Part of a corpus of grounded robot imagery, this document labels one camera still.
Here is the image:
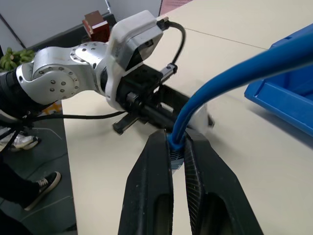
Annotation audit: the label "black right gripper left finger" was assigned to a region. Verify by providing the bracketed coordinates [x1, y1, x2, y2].
[118, 129, 175, 235]

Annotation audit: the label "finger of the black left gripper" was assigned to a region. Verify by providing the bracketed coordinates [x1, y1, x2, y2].
[156, 84, 194, 108]
[139, 104, 177, 130]

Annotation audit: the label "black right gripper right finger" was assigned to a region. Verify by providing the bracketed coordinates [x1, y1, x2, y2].
[182, 130, 264, 235]

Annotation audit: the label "white coupler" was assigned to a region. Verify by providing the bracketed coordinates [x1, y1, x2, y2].
[188, 102, 215, 132]

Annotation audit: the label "blue network cable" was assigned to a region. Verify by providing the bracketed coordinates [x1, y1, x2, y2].
[167, 44, 313, 176]

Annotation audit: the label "blue plastic bin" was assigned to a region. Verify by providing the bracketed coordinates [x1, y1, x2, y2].
[244, 23, 313, 138]

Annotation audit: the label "stacked red boxes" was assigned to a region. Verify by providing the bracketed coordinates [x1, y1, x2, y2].
[81, 10, 111, 44]

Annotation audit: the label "pink perforated panel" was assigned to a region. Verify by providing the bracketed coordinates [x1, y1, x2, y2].
[156, 0, 193, 16]

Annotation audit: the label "yellow floor object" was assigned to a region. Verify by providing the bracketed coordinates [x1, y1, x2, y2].
[42, 101, 62, 115]

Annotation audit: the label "black canvas sneaker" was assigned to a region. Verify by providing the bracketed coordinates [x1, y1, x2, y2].
[23, 171, 62, 212]

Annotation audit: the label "green potted plant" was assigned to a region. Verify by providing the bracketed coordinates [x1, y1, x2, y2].
[0, 47, 37, 72]

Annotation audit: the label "white sneaker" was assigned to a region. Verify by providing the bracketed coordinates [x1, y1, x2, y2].
[9, 135, 42, 150]

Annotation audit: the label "black trouser leg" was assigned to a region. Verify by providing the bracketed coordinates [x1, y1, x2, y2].
[0, 156, 42, 209]

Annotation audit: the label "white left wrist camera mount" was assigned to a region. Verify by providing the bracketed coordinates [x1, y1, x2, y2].
[104, 10, 165, 113]

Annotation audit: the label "black left wrist camera cable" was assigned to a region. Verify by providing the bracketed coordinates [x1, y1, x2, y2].
[156, 19, 187, 68]

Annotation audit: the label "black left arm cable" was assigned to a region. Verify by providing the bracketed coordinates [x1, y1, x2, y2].
[14, 110, 128, 130]

